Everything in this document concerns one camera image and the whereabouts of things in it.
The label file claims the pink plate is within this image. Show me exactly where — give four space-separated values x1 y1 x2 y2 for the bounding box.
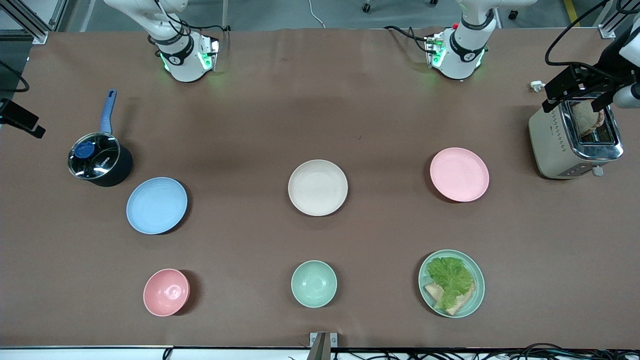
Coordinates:
430 147 490 203

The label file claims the blue plate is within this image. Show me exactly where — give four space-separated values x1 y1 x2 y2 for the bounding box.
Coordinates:
126 177 189 235

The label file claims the toast slice in toaster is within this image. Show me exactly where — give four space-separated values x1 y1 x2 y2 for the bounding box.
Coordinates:
571 101 606 137

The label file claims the silver toaster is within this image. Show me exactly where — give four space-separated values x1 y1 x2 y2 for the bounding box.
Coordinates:
528 92 625 180

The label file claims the glass lid with blue knob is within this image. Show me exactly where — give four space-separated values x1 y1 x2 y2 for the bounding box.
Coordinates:
68 132 122 180

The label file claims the green plate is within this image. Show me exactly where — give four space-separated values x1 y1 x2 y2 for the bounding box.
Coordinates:
418 249 486 319

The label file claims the green lettuce leaf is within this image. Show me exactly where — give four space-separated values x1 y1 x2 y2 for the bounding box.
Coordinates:
426 256 475 311

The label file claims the pink bowl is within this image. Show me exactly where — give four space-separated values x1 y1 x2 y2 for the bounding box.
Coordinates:
143 268 191 317

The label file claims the beige plate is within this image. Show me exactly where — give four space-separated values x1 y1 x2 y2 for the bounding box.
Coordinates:
288 159 349 217

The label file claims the brown table cover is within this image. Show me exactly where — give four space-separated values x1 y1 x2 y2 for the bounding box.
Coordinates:
0 26 640 350

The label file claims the green bowl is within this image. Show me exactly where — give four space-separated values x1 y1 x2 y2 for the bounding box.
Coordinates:
291 260 338 308

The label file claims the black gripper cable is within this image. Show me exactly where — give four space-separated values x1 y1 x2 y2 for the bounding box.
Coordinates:
0 60 31 94
544 0 615 69

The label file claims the aluminium frame profile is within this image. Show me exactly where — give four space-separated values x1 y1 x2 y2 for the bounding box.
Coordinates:
597 0 640 39
0 0 76 45

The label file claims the dark saucepan with blue handle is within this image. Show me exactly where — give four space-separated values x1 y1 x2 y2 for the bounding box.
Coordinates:
67 89 134 188

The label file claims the black arm base cable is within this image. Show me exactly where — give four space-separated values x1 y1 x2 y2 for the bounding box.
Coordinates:
152 0 232 53
383 25 433 55

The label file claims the white cable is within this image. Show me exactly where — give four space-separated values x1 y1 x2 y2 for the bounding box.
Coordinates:
307 0 327 29

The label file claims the black cable bundle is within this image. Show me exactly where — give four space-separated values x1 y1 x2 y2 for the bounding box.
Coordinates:
287 342 640 360

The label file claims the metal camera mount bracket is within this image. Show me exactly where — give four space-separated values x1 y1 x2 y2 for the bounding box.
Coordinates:
308 332 339 360

